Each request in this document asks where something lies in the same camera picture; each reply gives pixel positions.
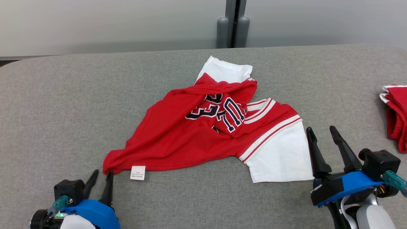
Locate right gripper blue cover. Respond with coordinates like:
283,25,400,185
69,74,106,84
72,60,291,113
306,126,385,207

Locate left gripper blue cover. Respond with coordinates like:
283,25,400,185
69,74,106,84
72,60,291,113
60,170,121,229

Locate red shorts with white trim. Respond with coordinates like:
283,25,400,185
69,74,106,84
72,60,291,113
379,84,407,154

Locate red basketball jersey white sleeves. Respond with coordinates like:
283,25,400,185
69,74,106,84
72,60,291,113
103,56,315,184

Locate teal left camera connector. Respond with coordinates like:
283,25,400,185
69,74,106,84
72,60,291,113
48,195,70,220

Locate teal camera connector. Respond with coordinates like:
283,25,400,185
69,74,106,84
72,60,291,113
48,195,70,220
383,170,407,196

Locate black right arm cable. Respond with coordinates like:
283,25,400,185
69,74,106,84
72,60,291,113
328,201,348,229

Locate teal right camera connector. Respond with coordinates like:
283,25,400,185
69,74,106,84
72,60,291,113
383,170,407,196

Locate grey partition post round feet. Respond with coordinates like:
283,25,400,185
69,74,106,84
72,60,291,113
217,0,250,49

